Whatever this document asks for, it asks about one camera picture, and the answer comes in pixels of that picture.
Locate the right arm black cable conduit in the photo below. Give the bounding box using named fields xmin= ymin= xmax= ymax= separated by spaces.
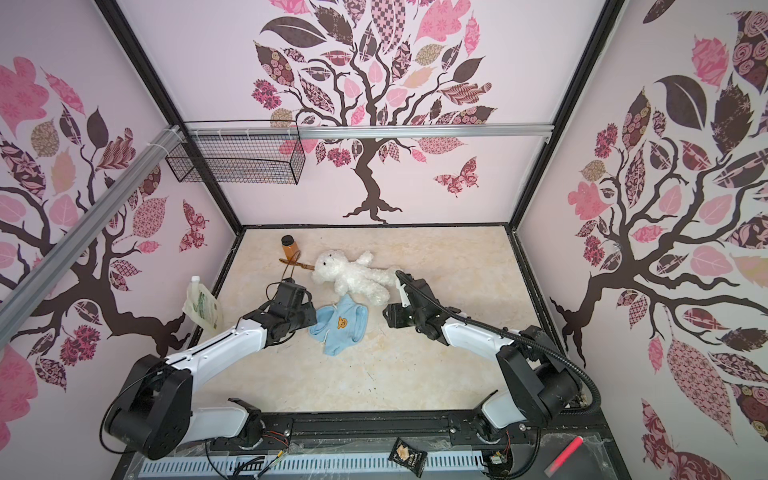
xmin=395 ymin=271 xmax=602 ymax=415

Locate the brown wooden spoon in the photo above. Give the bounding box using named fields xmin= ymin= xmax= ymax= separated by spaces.
xmin=278 ymin=258 xmax=315 ymax=271

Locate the left aluminium frame bar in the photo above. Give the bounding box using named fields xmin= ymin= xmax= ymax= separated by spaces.
xmin=1 ymin=126 xmax=182 ymax=345

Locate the aluminium frame bar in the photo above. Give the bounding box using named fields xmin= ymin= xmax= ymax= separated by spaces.
xmin=187 ymin=123 xmax=554 ymax=140
xmin=1 ymin=126 xmax=182 ymax=345

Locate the light blue bear hoodie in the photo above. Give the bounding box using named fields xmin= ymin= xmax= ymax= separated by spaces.
xmin=309 ymin=295 xmax=369 ymax=356

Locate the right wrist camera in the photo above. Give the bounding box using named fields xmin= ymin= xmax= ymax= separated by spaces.
xmin=395 ymin=270 xmax=412 ymax=308

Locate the rear aluminium frame bar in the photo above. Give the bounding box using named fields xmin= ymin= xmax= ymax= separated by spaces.
xmin=187 ymin=123 xmax=554 ymax=140

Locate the small dark snack packet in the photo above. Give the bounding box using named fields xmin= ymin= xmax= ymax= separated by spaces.
xmin=388 ymin=437 xmax=428 ymax=478

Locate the black wire basket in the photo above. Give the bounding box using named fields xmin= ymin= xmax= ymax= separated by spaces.
xmin=165 ymin=120 xmax=307 ymax=185

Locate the white slotted cable duct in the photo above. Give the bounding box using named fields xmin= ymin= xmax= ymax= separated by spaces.
xmin=139 ymin=451 xmax=486 ymax=479

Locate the white green pouch bottle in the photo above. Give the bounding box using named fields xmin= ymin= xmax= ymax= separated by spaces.
xmin=182 ymin=276 xmax=223 ymax=333

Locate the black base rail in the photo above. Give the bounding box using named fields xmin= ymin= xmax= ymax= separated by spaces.
xmin=118 ymin=405 xmax=605 ymax=460

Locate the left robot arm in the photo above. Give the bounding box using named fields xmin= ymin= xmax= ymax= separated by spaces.
xmin=99 ymin=278 xmax=317 ymax=460

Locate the white teddy bear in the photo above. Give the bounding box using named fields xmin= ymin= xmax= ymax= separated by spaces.
xmin=311 ymin=250 xmax=398 ymax=306

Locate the amber bottle black cap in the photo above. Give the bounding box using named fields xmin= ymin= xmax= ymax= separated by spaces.
xmin=281 ymin=235 xmax=301 ymax=264

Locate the pink marker pen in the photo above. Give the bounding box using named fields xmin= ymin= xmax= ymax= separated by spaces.
xmin=544 ymin=436 xmax=584 ymax=478

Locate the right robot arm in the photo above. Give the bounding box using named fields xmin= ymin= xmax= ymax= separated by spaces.
xmin=383 ymin=289 xmax=586 ymax=443

